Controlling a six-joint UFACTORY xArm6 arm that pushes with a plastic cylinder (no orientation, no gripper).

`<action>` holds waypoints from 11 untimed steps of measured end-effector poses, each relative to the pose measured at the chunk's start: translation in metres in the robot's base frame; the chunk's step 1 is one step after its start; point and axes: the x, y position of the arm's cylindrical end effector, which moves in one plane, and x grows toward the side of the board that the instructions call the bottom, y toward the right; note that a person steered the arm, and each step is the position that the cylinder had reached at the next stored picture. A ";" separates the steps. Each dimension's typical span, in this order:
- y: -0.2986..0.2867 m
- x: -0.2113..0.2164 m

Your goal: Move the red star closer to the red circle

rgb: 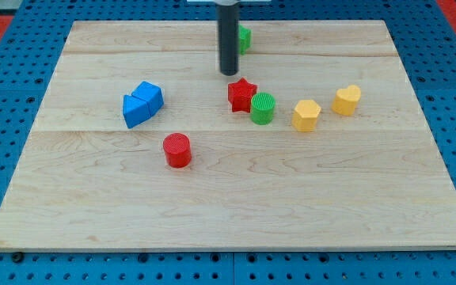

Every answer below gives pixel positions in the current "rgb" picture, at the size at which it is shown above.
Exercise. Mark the red star block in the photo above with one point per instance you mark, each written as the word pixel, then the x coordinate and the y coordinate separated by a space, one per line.
pixel 240 94

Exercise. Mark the red cylinder block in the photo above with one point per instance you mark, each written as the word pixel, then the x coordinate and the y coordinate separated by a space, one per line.
pixel 177 150

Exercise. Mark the green cylinder block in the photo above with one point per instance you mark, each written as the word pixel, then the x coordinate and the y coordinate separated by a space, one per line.
pixel 262 108

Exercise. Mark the yellow hexagon block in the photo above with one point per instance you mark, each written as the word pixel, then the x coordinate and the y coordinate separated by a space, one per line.
pixel 306 113

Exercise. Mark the blue cube block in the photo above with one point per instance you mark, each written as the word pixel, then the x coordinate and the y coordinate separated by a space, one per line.
pixel 151 94

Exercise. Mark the wooden board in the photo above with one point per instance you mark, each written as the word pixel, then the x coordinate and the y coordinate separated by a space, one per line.
pixel 373 181

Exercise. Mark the blue triangle block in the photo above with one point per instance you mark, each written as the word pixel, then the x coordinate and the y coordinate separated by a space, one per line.
pixel 135 111

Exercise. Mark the green block behind rod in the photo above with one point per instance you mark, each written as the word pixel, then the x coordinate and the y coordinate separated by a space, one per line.
pixel 245 39

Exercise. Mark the yellow heart block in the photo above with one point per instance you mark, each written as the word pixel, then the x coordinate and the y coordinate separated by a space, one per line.
pixel 346 100

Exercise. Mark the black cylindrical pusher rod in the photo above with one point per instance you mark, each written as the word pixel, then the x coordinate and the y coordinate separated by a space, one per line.
pixel 227 13

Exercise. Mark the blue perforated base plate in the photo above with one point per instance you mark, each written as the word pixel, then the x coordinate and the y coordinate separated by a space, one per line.
pixel 29 50

